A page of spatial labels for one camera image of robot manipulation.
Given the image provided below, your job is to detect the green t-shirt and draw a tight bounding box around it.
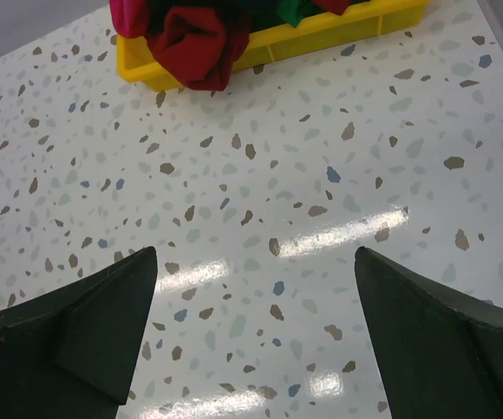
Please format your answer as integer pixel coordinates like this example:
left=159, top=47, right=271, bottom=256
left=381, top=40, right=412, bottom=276
left=276, top=0, right=324, bottom=27

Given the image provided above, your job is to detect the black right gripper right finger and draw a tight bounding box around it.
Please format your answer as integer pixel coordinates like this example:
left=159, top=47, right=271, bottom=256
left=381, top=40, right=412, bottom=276
left=355, top=247, right=503, bottom=418

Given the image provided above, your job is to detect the yellow plastic bin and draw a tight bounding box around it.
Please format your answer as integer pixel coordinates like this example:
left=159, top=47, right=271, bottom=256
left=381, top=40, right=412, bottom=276
left=116, top=0, right=428, bottom=92

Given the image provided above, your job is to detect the pink t-shirt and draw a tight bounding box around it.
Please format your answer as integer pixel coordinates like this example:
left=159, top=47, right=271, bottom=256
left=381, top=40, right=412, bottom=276
left=109, top=0, right=151, bottom=38

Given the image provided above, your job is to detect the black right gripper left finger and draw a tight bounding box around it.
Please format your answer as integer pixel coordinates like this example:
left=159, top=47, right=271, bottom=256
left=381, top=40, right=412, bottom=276
left=0, top=246, right=157, bottom=418

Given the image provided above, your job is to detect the dark red t-shirt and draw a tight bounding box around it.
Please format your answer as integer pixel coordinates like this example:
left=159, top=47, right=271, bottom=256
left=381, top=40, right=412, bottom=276
left=145, top=4, right=251, bottom=91

